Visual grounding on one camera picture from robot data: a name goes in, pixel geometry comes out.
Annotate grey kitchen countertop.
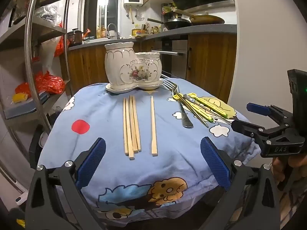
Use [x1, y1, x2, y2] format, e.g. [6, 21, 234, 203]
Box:
[68, 24, 238, 51]

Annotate golden frying pan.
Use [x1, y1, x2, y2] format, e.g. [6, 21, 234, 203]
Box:
[176, 8, 225, 25]

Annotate black wok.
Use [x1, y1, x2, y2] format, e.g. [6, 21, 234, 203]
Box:
[147, 14, 193, 30]

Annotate person's right hand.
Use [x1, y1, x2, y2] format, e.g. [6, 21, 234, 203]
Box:
[272, 154, 307, 197]

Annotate dark red pressure cooker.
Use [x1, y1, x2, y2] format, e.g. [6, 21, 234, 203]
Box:
[67, 28, 83, 46]

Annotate steel shelf rack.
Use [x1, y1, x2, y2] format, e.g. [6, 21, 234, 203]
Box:
[0, 0, 72, 135]

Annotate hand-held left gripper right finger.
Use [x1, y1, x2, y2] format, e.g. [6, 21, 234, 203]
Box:
[200, 136, 281, 230]

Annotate yellow oil bottle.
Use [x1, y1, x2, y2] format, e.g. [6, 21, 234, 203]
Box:
[131, 24, 142, 37]

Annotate yellow handled utensil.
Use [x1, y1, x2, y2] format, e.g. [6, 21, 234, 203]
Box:
[172, 94, 214, 123]
[186, 92, 228, 118]

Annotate white plastic bag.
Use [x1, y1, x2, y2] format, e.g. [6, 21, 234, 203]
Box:
[40, 37, 63, 75]

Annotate clear plastic bag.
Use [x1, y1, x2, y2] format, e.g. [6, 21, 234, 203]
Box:
[41, 5, 61, 27]

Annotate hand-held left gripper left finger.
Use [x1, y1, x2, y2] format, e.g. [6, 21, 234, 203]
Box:
[25, 137, 107, 230]

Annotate metal fork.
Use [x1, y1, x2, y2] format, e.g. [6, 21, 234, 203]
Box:
[164, 79, 194, 128]
[175, 84, 209, 128]

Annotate wooden chopstick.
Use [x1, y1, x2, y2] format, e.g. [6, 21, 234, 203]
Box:
[123, 98, 128, 155]
[125, 98, 135, 160]
[151, 96, 158, 156]
[129, 96, 139, 153]
[132, 96, 142, 152]

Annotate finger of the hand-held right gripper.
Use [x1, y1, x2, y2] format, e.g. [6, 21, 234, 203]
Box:
[231, 119, 288, 147]
[247, 103, 294, 125]

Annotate yellow packet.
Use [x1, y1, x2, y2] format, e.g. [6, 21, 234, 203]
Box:
[12, 93, 29, 103]

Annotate blue cartoon printed cloth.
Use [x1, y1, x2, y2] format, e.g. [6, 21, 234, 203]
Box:
[38, 77, 262, 230]

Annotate built-in steel oven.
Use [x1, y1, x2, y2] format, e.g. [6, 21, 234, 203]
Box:
[152, 35, 189, 79]

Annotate steel kitchen faucet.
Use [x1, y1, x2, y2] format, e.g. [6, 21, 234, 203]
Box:
[107, 23, 120, 39]

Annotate wooden kitchen cabinets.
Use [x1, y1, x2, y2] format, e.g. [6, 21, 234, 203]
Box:
[60, 32, 238, 103]

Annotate person's right forearm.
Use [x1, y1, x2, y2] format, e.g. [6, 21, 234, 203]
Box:
[279, 184, 307, 230]

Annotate white floral ceramic utensil holder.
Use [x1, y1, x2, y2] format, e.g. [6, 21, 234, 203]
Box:
[104, 41, 165, 94]

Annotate red plastic bag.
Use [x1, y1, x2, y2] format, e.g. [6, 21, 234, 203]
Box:
[34, 71, 66, 94]
[16, 83, 31, 95]
[54, 21, 70, 57]

